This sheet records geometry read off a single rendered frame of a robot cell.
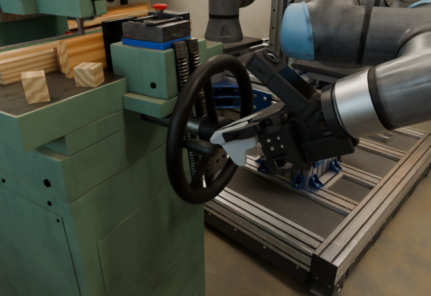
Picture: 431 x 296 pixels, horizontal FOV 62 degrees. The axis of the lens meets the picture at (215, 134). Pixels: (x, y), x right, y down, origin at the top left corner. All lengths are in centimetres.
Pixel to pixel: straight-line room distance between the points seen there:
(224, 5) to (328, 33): 92
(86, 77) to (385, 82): 48
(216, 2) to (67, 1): 70
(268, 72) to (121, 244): 55
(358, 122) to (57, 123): 46
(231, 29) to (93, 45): 73
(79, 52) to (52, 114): 17
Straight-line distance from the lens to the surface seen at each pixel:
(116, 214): 81
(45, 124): 63
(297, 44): 50
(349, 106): 42
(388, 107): 42
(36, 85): 63
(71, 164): 68
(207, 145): 55
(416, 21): 50
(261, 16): 416
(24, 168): 77
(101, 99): 69
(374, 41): 49
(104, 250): 82
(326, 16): 50
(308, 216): 147
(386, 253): 173
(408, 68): 42
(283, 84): 46
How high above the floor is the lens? 111
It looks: 26 degrees down
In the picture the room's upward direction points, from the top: straight up
